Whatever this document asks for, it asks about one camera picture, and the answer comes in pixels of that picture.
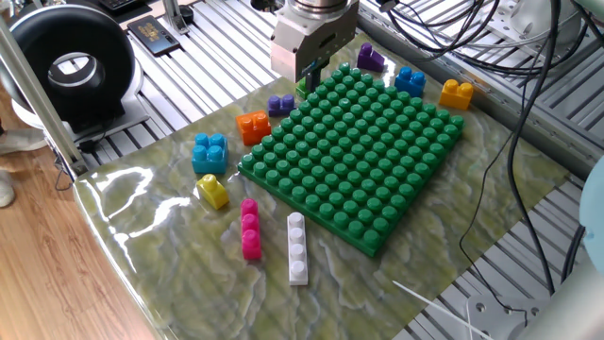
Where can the silver Schunk gripper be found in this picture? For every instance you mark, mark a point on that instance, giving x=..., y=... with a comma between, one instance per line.
x=307, y=38

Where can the light blue four-stud block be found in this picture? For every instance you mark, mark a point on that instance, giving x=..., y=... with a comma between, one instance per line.
x=210, y=158

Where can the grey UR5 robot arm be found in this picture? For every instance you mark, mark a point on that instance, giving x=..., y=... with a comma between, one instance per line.
x=566, y=307

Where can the light green two-stud block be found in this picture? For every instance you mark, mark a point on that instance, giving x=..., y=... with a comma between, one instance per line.
x=301, y=90

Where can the violet two-stud block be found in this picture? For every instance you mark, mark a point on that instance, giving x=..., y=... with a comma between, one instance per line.
x=280, y=106

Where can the dark purple one-stud block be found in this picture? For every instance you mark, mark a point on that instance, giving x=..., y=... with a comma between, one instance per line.
x=370, y=59

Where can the orange large block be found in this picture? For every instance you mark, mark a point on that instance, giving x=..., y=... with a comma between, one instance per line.
x=253, y=130

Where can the green studded baseplate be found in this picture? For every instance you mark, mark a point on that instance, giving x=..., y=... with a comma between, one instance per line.
x=358, y=156

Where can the dark blue two-stud block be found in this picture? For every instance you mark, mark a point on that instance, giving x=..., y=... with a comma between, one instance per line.
x=409, y=84

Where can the yellow two-stud block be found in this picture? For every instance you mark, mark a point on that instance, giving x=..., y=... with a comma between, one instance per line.
x=455, y=96

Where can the black round knob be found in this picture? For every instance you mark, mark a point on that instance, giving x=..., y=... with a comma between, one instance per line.
x=187, y=14

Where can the yellow-green one-stud block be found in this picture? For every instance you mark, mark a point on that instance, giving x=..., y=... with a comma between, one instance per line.
x=213, y=193

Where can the pink three-stud block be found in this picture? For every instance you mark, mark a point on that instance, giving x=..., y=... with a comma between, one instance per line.
x=251, y=231

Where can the black smartphone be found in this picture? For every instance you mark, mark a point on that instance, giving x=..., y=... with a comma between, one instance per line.
x=153, y=35

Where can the white four-stud block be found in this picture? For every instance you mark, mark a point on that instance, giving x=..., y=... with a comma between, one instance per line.
x=297, y=250

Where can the black keyboard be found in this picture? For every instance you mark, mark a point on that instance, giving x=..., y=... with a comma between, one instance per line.
x=118, y=4

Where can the green marble pattern mat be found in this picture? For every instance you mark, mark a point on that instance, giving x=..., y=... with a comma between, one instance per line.
x=189, y=283

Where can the white zip tie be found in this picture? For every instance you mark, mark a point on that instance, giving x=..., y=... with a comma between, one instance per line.
x=439, y=309

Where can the white shoe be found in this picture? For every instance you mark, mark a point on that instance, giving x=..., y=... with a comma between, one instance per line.
x=19, y=141
x=5, y=189

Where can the metal stand post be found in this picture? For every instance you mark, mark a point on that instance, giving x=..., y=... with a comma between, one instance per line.
x=172, y=16

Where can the aluminium frame post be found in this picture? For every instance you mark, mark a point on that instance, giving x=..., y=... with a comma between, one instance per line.
x=42, y=105

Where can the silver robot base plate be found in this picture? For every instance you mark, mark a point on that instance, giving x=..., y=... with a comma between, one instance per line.
x=491, y=316

